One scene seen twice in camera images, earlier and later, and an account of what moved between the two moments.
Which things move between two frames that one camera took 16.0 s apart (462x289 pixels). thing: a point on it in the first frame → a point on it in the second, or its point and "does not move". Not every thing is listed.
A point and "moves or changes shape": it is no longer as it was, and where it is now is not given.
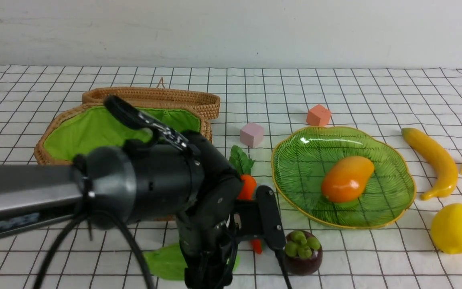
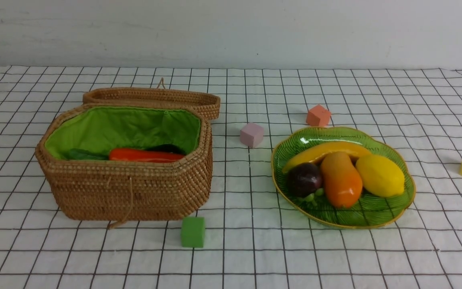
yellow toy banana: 447,182 → 307,154
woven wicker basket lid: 205,102 does not move
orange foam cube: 319,116 does not move
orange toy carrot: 248,187 moves or changes shape
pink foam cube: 251,134 does not move
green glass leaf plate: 300,156 does not move
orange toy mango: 345,180 moves or changes shape
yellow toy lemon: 455,229 → 379,176
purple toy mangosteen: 303,253 → 303,181
